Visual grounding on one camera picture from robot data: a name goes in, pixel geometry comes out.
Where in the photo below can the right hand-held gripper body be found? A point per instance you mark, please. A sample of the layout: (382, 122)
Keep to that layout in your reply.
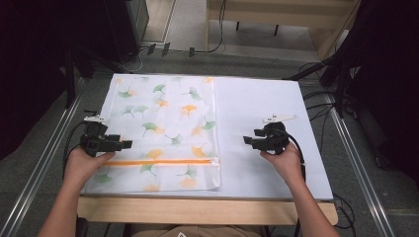
(275, 138)

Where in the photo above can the white zipper pull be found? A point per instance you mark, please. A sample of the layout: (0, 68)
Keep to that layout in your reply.
(214, 161)

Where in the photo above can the person's beige trousers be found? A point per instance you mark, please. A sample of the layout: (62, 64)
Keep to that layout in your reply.
(197, 231)

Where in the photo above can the person's left hand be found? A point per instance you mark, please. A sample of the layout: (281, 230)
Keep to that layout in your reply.
(84, 166)

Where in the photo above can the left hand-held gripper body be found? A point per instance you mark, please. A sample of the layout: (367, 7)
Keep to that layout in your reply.
(95, 140)

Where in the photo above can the person's right hand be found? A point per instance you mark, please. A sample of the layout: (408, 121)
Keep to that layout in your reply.
(286, 164)

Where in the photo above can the black metal stand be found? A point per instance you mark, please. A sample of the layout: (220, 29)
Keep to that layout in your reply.
(332, 75)
(70, 82)

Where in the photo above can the white table cover sheet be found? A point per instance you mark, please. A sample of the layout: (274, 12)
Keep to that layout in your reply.
(260, 98)

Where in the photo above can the light wooden platform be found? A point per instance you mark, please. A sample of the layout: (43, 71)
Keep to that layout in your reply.
(296, 19)

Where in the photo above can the metal floor rail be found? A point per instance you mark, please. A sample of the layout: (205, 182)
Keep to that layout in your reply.
(359, 164)
(36, 164)

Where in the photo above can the black curtain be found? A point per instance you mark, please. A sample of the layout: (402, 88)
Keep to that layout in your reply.
(388, 82)
(29, 65)

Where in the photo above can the wooden table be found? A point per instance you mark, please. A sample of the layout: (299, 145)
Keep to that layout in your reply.
(204, 210)

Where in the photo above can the black computer tower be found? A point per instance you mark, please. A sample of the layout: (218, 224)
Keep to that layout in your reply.
(126, 29)

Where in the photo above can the white leaf-print mesh laundry bag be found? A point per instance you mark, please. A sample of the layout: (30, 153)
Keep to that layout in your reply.
(164, 131)

